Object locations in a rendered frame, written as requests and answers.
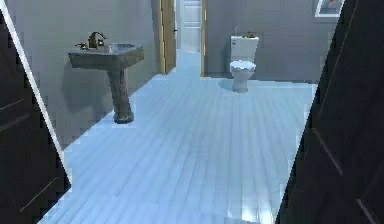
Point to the white toilet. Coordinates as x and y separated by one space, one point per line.
242 66

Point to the dark wooden room door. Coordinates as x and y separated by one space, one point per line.
346 133

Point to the white framed wall picture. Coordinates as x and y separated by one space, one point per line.
328 8

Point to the grey pedestal sink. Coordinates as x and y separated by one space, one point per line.
117 60

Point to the brass sink faucet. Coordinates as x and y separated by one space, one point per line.
95 40

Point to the white panelled room door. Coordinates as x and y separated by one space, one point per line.
191 25

